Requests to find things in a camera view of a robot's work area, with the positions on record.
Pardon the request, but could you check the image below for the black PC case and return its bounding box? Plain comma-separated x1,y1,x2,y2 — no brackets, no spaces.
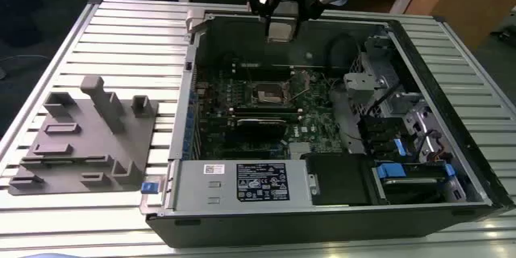
139,8,516,250

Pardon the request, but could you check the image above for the multicoloured power wire bundle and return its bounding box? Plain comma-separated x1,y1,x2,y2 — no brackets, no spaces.
419,129,455,164

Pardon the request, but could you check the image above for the black graphics card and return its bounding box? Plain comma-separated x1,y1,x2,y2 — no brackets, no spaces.
236,118,289,140

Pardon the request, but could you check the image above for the silver CPU chip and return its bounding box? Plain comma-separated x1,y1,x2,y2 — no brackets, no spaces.
268,21,297,44

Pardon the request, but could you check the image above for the green motherboard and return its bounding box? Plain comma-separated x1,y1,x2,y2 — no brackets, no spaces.
191,64,352,161

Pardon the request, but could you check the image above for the grey metal support bar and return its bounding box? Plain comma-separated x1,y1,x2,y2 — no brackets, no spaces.
328,87,367,153

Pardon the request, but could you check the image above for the metal CPU socket cover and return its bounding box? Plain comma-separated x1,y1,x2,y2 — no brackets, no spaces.
280,79,295,104

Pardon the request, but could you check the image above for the black chair base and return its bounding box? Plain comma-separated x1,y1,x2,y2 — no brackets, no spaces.
489,10,516,43

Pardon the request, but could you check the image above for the grey parts rack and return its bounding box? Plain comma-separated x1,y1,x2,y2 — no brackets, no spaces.
7,76,160,196

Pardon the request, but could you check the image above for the blue plastic clip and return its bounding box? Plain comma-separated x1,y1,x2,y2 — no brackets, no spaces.
391,138,407,156

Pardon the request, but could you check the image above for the black connector block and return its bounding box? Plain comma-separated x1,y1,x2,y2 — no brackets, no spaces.
356,115,412,155

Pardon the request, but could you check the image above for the beige case bracket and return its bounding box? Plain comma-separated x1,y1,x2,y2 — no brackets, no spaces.
184,9,207,34

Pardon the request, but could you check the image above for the hard disk in blue carrier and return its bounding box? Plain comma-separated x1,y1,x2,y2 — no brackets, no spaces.
375,163,456,204

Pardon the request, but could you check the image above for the silver metal drive cage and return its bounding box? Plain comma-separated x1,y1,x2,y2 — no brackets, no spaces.
341,36,428,126

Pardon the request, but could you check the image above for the CPU socket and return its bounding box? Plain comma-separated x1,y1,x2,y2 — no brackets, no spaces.
249,80,292,105

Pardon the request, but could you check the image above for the black cable loop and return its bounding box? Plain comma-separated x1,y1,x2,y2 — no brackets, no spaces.
327,31,363,70

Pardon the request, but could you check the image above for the silver power supply unit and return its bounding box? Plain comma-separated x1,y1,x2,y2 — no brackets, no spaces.
168,160,313,210

